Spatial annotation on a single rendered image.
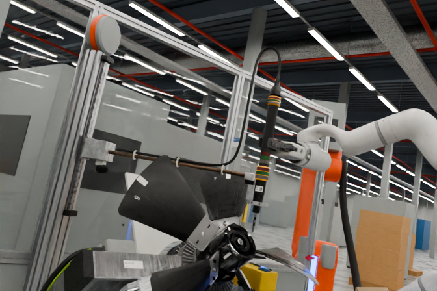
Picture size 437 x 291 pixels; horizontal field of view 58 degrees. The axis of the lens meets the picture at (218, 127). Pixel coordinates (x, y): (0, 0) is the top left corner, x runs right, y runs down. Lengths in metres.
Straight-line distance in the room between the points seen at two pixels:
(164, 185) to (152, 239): 0.27
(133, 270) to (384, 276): 8.27
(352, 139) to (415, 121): 0.20
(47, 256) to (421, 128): 1.33
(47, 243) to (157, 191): 0.54
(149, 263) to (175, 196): 0.20
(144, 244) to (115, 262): 0.25
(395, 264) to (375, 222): 0.90
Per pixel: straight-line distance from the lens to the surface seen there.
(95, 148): 1.51
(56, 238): 1.57
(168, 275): 1.00
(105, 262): 1.13
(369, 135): 1.41
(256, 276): 1.73
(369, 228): 9.30
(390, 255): 9.17
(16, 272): 1.74
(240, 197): 1.38
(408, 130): 1.40
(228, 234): 1.19
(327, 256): 5.04
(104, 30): 1.62
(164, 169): 1.20
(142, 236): 1.39
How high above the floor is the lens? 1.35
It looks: 9 degrees up
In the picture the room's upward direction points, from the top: 11 degrees clockwise
